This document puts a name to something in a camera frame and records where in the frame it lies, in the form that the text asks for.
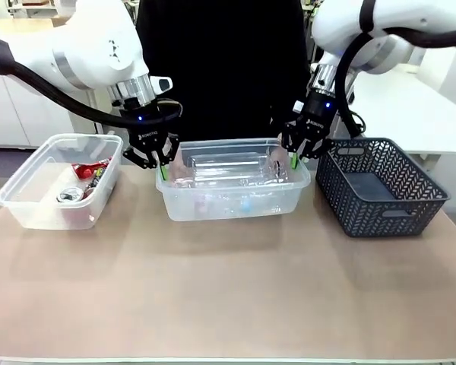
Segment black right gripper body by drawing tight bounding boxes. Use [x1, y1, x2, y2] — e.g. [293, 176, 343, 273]
[293, 88, 336, 144]

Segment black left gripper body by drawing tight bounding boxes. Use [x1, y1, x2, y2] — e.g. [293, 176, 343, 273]
[120, 97, 169, 155]

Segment red crushed can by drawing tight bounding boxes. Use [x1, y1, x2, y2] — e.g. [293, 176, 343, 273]
[71, 158, 113, 179]

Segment clear plastic container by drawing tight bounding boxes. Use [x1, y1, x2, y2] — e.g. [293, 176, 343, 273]
[0, 132, 125, 231]
[155, 137, 312, 222]

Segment dark grey woven basket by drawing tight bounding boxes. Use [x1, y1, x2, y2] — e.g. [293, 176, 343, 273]
[315, 137, 452, 239]

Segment person's left hand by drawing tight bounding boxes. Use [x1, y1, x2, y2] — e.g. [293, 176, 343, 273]
[271, 147, 290, 168]

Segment dark crushed can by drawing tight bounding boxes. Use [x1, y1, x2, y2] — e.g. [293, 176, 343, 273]
[84, 166, 108, 193]

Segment clear plastic food package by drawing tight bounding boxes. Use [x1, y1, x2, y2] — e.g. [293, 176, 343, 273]
[185, 151, 290, 188]

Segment clear bottle blue cap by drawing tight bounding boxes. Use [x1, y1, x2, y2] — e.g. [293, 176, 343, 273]
[212, 189, 283, 218]

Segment person in black top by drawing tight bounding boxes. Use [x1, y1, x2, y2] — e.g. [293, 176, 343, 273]
[135, 0, 311, 142]

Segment white side table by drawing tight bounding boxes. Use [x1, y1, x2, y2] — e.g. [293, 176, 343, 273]
[350, 49, 456, 165]

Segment thin black left gripper cable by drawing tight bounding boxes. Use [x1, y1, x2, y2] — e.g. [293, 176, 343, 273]
[154, 98, 184, 119]

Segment thin black right gripper cables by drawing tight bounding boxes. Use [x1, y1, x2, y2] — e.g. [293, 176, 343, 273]
[348, 109, 366, 135]

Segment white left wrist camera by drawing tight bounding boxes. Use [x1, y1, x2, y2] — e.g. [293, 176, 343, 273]
[150, 75, 174, 94]

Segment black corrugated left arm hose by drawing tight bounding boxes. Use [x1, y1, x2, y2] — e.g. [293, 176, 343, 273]
[0, 56, 141, 129]

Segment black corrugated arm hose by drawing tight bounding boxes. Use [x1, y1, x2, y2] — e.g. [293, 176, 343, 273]
[0, 56, 141, 129]
[334, 26, 456, 140]

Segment black velcro strap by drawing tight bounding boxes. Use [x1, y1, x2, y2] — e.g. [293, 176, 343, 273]
[0, 36, 17, 75]
[359, 0, 378, 33]

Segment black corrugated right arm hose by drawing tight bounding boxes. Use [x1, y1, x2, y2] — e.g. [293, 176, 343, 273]
[334, 26, 456, 140]

